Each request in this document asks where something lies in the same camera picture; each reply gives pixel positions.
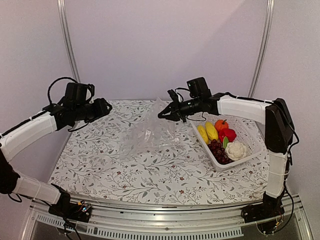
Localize aluminium corner post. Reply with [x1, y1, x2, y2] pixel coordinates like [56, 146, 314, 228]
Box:
[247, 0, 275, 98]
[56, 0, 81, 82]

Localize aluminium corner post left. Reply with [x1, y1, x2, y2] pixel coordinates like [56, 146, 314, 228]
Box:
[56, 0, 81, 82]

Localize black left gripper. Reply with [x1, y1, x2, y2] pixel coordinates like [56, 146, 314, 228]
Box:
[74, 97, 113, 123]

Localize aluminium corner post right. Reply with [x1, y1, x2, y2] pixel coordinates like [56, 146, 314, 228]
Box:
[247, 0, 275, 98]

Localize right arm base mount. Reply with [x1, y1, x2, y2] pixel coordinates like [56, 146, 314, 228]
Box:
[240, 203, 285, 235]

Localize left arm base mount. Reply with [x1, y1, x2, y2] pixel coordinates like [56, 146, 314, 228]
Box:
[48, 198, 92, 223]

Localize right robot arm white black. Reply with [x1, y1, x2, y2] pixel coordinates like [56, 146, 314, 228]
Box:
[158, 90, 295, 223]

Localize white perforated plastic basket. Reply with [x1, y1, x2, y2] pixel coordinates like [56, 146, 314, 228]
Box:
[190, 115, 264, 171]

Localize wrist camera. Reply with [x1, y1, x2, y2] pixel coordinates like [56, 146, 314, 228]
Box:
[167, 89, 184, 103]
[64, 82, 95, 104]

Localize clear zip top bag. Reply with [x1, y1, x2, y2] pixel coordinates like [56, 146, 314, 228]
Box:
[118, 98, 180, 162]

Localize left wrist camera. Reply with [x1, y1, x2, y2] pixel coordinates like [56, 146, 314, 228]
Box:
[64, 82, 95, 104]

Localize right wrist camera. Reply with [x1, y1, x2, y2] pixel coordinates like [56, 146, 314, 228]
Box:
[167, 89, 184, 103]

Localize dark red toy grapes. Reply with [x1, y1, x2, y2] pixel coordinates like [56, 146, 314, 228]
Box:
[207, 139, 233, 165]

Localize red toy bell pepper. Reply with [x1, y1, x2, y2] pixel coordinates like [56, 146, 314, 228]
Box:
[218, 128, 237, 143]

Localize orange toy pumpkin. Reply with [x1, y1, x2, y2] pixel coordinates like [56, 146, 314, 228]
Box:
[214, 119, 229, 132]

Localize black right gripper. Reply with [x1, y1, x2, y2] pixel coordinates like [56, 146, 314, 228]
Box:
[158, 96, 202, 123]

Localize floral patterned tablecloth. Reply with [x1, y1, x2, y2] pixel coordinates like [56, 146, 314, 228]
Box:
[49, 100, 269, 205]

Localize white toy cauliflower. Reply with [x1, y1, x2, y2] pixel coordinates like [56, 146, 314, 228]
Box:
[225, 141, 248, 161]

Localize aluminium front rail frame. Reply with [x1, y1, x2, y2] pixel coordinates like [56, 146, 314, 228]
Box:
[20, 194, 315, 240]

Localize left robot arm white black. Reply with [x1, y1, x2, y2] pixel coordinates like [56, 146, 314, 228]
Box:
[0, 98, 113, 217]

